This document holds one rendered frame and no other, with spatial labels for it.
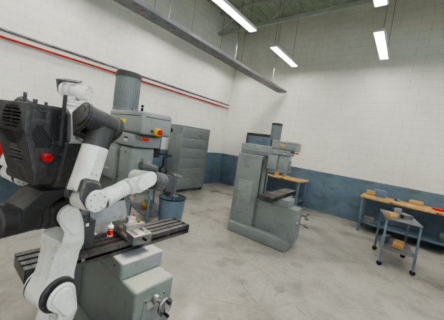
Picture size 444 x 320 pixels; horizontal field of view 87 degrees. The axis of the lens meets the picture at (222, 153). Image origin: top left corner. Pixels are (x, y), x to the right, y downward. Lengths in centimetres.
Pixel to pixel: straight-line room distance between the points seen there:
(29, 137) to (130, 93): 119
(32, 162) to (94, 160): 20
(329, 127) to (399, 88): 191
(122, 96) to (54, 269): 130
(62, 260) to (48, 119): 60
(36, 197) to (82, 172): 24
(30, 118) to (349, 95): 755
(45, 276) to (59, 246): 14
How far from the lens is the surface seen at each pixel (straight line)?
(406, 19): 841
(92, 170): 92
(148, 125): 171
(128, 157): 186
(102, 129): 94
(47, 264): 129
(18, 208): 113
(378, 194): 706
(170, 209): 419
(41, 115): 102
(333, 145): 774
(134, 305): 190
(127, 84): 208
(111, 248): 196
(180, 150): 697
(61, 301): 133
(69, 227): 119
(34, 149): 102
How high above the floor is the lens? 178
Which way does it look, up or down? 4 degrees down
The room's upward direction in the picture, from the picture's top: 8 degrees clockwise
